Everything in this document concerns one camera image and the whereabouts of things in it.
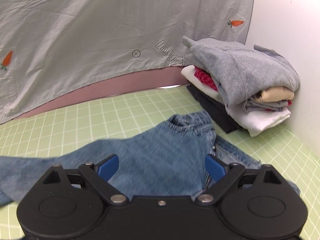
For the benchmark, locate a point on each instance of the blue denim jeans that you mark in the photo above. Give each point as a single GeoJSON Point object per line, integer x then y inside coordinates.
{"type": "Point", "coordinates": [167, 160]}

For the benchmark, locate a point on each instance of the beige folded garment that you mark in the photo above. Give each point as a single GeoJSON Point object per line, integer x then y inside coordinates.
{"type": "Point", "coordinates": [275, 94]}

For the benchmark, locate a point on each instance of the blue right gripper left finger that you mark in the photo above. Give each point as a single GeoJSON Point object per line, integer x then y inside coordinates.
{"type": "Point", "coordinates": [108, 167]}

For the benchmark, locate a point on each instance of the grey printed backdrop cloth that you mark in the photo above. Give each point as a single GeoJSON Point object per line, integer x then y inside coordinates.
{"type": "Point", "coordinates": [52, 47]}

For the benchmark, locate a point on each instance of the grey folded sweater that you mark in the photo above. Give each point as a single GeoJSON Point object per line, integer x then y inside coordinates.
{"type": "Point", "coordinates": [239, 72]}

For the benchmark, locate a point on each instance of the white folded garment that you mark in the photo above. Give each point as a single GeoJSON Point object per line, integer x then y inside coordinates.
{"type": "Point", "coordinates": [255, 122]}

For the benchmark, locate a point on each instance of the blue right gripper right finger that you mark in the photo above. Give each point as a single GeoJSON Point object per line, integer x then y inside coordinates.
{"type": "Point", "coordinates": [215, 167]}

